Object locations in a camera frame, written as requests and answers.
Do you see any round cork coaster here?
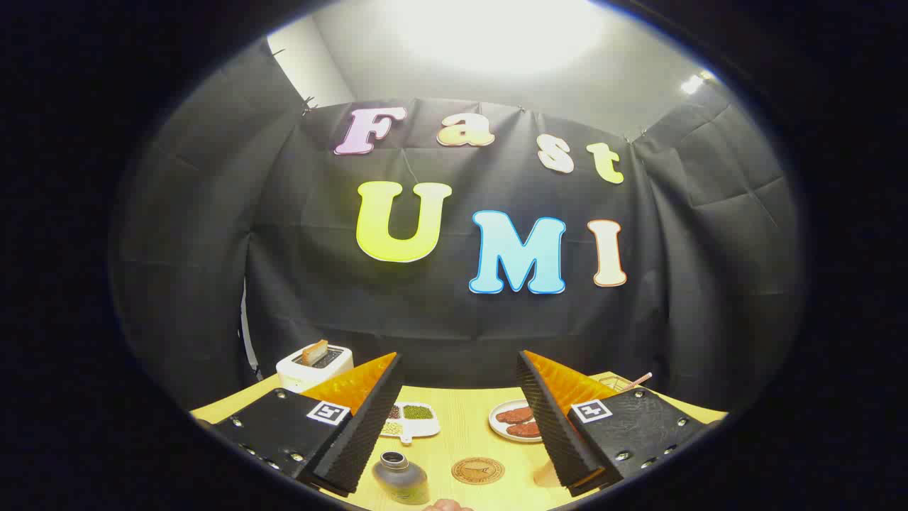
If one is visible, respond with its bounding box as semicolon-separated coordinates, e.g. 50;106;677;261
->
451;456;506;486

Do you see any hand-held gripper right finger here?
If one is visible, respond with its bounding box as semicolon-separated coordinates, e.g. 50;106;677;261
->
516;349;712;498

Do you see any silver bottle with green label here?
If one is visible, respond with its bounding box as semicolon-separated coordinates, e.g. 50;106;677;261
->
372;451;431;505

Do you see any white round plate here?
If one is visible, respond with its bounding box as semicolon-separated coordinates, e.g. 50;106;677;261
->
488;399;546;444

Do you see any white toaster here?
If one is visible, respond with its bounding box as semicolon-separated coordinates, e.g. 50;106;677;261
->
276;343;355;393

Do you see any white divided dish with beans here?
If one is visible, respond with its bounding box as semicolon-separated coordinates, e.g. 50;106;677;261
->
378;401;441;446

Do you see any wooden table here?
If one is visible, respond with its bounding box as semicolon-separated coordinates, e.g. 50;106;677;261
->
190;370;729;511

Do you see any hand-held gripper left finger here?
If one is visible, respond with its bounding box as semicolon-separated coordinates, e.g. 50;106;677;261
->
211;351;405;498

